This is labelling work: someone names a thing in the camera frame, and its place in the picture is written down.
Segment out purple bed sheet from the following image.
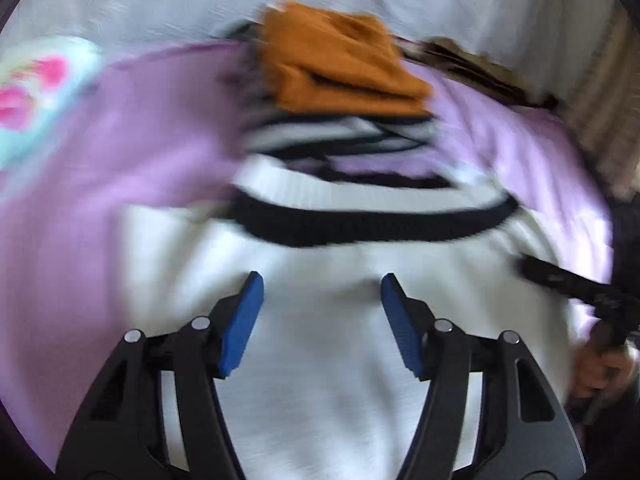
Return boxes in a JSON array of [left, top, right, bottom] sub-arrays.
[[1, 42, 613, 465]]

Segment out white sweater with black stripes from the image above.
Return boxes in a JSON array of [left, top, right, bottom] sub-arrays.
[[120, 156, 573, 479]]

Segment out orange folded garment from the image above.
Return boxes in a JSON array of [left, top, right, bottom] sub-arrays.
[[259, 0, 432, 117]]

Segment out floral turquoise pink quilt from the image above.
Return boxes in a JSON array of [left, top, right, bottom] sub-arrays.
[[1, 36, 103, 172]]

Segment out dark brown blanket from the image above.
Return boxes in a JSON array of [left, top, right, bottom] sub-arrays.
[[396, 37, 560, 112]]

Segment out person's right hand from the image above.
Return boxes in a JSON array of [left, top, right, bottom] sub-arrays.
[[570, 326, 638, 400]]

